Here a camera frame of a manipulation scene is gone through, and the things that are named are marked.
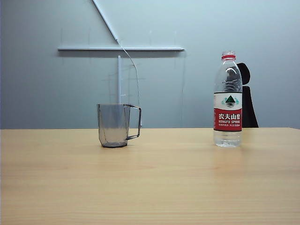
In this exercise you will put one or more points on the transparent grey plastic mug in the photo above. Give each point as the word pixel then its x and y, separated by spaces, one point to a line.
pixel 112 126

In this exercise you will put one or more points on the clear red-label mineral water bottle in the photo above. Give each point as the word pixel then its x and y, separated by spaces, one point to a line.
pixel 227 117

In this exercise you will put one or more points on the black office chair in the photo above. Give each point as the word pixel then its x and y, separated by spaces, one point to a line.
pixel 249 110

